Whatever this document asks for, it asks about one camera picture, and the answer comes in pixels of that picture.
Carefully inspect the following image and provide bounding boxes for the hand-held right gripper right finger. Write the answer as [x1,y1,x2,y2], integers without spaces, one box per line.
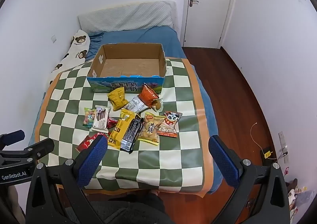
[208,135,290,224]

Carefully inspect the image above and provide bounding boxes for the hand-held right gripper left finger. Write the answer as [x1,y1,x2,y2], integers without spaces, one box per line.
[26,133,108,224]

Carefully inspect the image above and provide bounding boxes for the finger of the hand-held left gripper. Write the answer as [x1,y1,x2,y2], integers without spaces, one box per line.
[0,130,25,149]
[0,138,55,165]

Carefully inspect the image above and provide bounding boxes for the colourful candy packet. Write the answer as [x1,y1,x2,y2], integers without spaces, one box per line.
[83,107,97,128]

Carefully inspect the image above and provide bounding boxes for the orange panda snack packet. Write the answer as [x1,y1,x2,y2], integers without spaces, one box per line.
[157,111,183,138]

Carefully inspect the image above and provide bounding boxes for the cardboard box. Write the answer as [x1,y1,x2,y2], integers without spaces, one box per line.
[87,43,167,94]

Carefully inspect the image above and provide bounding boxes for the person's left forearm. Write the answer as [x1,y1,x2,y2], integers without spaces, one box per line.
[0,184,27,224]

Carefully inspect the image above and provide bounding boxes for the red white print snack packet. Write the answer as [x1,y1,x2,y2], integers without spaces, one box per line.
[75,133,109,153]

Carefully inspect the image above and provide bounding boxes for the long yellow snack packet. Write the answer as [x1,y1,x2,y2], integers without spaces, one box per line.
[108,109,137,149]

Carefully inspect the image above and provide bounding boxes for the white cookie packet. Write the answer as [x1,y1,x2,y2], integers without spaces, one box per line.
[92,106,111,132]

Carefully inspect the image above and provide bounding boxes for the small red snack packet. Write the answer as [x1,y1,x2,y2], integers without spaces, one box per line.
[107,117,119,130]

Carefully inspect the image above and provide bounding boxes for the long black snack packet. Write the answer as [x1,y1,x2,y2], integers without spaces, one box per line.
[120,115,145,154]

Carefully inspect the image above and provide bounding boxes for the green white checkered mat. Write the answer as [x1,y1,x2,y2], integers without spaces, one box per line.
[35,58,214,195]

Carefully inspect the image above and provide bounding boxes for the yellow packet of buns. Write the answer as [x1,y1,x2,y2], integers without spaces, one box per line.
[137,112,164,146]

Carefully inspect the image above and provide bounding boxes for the yellow crinkled snack packet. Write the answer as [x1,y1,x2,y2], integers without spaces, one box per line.
[108,89,129,112]

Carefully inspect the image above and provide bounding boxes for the black white snack packet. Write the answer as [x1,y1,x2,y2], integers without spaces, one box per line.
[124,95,149,113]

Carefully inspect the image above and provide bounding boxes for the clutter of small items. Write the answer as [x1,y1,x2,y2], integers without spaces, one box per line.
[284,164,311,216]

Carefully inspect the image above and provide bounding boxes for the clear packet with brown egg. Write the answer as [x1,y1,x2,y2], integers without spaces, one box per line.
[152,98,164,112]

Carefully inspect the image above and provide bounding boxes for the white bear print pillow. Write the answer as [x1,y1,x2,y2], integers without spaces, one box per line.
[48,30,91,86]

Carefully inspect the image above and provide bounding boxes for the bed with blue sheet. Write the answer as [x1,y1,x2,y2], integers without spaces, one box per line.
[28,26,223,196]

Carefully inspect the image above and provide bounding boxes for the white door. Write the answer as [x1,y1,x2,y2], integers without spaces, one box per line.
[184,0,239,49]

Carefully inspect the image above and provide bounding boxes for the grey quilted pillow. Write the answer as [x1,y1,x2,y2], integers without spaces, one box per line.
[78,0,177,33]

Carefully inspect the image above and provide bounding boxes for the thin white wire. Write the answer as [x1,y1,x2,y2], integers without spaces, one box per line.
[250,122,266,150]

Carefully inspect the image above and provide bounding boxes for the white wall socket strip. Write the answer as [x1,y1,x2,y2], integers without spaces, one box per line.
[278,131,290,164]

